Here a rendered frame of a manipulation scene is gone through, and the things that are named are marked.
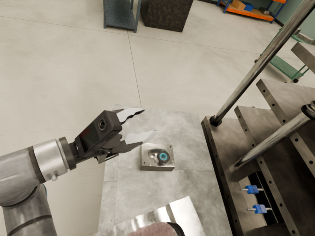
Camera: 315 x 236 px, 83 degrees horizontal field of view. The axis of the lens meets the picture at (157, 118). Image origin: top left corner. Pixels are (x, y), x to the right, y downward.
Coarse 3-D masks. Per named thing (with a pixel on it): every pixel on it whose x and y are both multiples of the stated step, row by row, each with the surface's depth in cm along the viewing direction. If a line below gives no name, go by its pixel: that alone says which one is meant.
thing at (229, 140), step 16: (208, 128) 146; (224, 128) 147; (240, 128) 152; (224, 144) 136; (240, 144) 140; (224, 160) 127; (256, 160) 134; (224, 176) 120; (240, 176) 122; (240, 192) 114; (240, 208) 107; (240, 224) 101
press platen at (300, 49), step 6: (300, 42) 92; (294, 48) 94; (300, 48) 90; (306, 48) 88; (312, 48) 91; (300, 54) 90; (306, 54) 87; (312, 54) 85; (306, 60) 87; (312, 60) 84; (312, 66) 84
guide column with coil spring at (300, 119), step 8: (296, 120) 81; (304, 120) 79; (280, 128) 89; (288, 128) 85; (296, 128) 83; (272, 136) 93; (280, 136) 89; (288, 136) 88; (264, 144) 97; (272, 144) 94; (248, 152) 108; (256, 152) 102; (264, 152) 100; (240, 160) 114; (248, 160) 108; (232, 168) 120; (240, 168) 116
